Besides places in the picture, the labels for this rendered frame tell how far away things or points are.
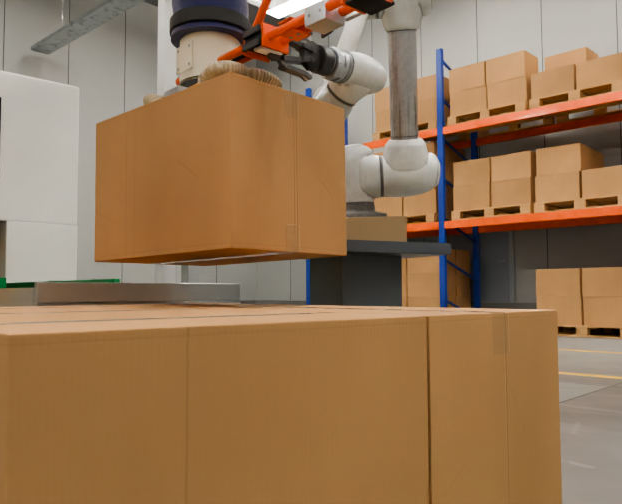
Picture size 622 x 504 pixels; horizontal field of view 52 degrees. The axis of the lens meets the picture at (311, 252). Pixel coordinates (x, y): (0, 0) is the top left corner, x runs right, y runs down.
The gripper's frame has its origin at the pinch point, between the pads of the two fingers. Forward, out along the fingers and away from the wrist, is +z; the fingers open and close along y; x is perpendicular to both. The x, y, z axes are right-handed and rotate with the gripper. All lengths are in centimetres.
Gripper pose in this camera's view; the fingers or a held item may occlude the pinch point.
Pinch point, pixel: (267, 42)
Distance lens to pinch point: 169.4
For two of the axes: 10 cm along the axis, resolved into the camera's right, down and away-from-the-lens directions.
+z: -7.5, -0.4, -6.6
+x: -6.6, 0.5, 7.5
